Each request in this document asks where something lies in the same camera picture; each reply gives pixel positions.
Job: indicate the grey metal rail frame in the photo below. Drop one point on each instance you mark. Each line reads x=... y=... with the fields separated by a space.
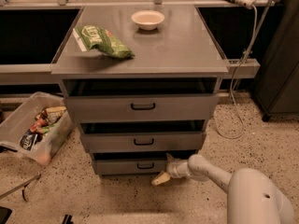
x=189 y=50

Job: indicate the black clip bottom edge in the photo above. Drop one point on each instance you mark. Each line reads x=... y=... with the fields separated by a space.
x=67 y=219

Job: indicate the grey top drawer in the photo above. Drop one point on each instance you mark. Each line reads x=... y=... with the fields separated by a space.
x=139 y=99

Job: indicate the dark cabinet on right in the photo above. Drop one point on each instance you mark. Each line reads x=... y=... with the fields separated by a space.
x=276 y=89

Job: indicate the grey middle drawer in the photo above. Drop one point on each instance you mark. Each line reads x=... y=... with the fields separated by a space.
x=112 y=137

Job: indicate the black object bottom left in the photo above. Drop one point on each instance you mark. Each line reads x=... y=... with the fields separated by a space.
x=4 y=214

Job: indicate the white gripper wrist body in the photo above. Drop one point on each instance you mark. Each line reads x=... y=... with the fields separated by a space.
x=172 y=168

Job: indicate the grey drawer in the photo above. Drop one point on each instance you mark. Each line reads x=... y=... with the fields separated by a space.
x=139 y=99
x=133 y=163
x=112 y=137

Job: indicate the brown bread package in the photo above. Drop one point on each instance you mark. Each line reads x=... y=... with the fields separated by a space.
x=53 y=114

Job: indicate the grey bottom drawer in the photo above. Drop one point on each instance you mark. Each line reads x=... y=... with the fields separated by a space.
x=133 y=163

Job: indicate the grey drawer cabinet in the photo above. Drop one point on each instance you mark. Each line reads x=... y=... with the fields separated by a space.
x=141 y=39

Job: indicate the clear plastic bin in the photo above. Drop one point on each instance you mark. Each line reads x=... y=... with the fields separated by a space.
x=50 y=138

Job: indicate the blue white snack packet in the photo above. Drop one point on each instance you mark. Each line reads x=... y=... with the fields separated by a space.
x=28 y=141

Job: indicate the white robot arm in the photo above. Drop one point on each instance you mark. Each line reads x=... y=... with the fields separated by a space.
x=252 y=198

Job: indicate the red orange snack packet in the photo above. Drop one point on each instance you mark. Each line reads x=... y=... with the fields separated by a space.
x=39 y=123

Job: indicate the green snack bag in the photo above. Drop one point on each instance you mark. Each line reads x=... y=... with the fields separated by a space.
x=91 y=37

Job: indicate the white bowl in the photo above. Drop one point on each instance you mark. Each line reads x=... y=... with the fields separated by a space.
x=148 y=19

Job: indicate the metal rod on floor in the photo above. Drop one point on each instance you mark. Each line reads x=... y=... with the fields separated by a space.
x=22 y=187

